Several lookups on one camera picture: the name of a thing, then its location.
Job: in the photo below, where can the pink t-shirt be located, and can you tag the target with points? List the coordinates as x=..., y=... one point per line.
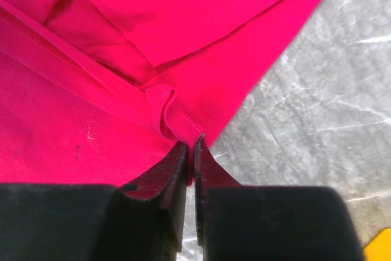
x=99, y=91

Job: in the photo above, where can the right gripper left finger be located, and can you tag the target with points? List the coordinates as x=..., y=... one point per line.
x=142, y=220

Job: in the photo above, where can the yellow plastic tray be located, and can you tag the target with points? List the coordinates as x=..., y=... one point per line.
x=379, y=248

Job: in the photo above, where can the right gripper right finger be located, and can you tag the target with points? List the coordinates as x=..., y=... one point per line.
x=241, y=222

